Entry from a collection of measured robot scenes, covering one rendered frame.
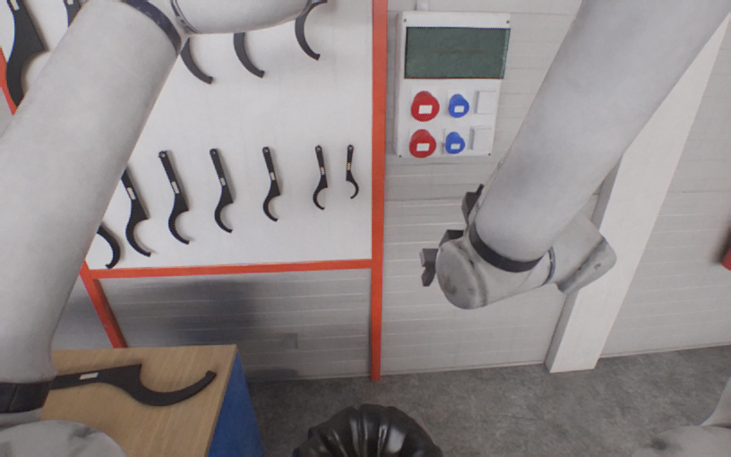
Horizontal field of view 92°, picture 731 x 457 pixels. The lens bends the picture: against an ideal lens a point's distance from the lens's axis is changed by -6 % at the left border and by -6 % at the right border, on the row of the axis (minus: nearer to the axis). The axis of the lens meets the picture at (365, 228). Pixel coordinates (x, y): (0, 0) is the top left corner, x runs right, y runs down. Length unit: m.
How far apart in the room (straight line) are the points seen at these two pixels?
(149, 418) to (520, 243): 1.12
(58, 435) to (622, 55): 0.48
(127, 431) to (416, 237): 1.34
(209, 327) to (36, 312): 1.82
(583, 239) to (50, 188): 0.60
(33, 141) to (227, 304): 1.71
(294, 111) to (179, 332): 1.38
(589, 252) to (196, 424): 1.05
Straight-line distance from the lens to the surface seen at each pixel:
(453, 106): 1.45
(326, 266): 1.84
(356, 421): 1.51
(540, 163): 0.35
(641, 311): 2.81
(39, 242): 0.46
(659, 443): 0.37
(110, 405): 1.38
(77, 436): 0.37
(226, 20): 0.56
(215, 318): 2.19
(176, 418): 1.26
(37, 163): 0.47
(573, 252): 0.53
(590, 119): 0.33
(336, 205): 1.69
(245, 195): 1.71
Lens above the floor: 1.89
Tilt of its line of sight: 29 degrees down
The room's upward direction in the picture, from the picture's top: straight up
